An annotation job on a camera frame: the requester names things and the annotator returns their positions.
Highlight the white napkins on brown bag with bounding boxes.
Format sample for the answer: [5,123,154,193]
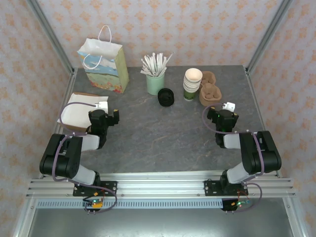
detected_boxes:
[58,92,109,131]

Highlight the stack of paper cups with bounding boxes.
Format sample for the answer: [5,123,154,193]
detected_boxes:
[183,78,202,102]

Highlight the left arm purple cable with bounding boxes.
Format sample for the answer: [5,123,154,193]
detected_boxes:
[51,102,118,214]

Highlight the pale green straw holder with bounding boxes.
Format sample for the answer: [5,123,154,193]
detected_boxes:
[146,72,165,96]

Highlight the aluminium upright post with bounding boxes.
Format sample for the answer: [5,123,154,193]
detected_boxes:
[26,0,75,75]
[246,0,294,72]

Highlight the landscape print paper gift bag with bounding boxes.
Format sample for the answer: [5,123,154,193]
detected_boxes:
[77,24,130,94]

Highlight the brown pulp cup carrier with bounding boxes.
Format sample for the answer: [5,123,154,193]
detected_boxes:
[198,82,222,106]
[201,71,217,86]

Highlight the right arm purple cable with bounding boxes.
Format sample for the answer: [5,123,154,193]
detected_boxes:
[202,105,267,213]

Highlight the grey slotted cable duct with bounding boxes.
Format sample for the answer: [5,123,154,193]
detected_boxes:
[36,200,247,209]

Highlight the small circuit board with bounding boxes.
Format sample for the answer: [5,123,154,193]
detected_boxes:
[82,197,104,210]
[232,200,252,208]

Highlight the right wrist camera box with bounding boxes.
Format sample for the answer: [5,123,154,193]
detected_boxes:
[222,101,237,112]

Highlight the aluminium frame rail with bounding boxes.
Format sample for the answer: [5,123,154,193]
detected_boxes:
[282,197,306,237]
[12,197,38,237]

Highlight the grey metal sheet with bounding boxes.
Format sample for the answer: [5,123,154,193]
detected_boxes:
[26,208,296,237]

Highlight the stack of black lids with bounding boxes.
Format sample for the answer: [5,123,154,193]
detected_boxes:
[158,95,175,107]

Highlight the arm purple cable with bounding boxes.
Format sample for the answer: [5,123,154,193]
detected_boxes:
[51,102,118,214]
[202,105,267,213]

